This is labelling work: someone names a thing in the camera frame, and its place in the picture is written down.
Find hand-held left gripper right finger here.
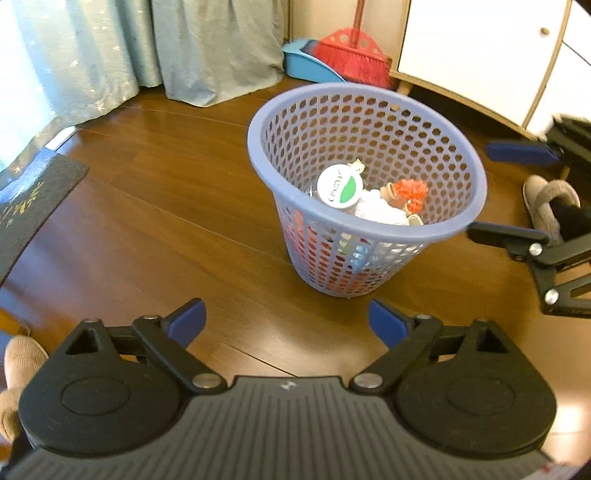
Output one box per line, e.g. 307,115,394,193
348,299,512,394

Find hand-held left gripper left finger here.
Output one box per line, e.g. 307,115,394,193
65,298,228,394

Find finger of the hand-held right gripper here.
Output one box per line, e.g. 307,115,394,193
485,114,591,168
467,222,591,320

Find blue perforated plastic basket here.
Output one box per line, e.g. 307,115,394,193
247,83,488,298

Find orange mesh ball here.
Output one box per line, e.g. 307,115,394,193
392,178,431,214

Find white tissue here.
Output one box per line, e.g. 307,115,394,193
353,187,413,228

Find round white green-leaf lid container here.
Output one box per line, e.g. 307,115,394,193
317,164,366,212

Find grey fuzzy slipper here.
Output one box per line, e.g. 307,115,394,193
523,174,581,244

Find person's black trouser leg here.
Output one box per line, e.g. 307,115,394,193
551,194,591,247

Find white wooden cabinet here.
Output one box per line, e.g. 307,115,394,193
389,0,591,141

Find beige fuzzy slipper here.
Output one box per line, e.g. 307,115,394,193
0,336,49,446

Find red broom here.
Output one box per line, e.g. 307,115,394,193
316,0,394,89

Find dark patterned floor mat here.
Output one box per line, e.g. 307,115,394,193
0,148,90,283

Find blue dustpan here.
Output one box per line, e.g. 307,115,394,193
281,39,348,85

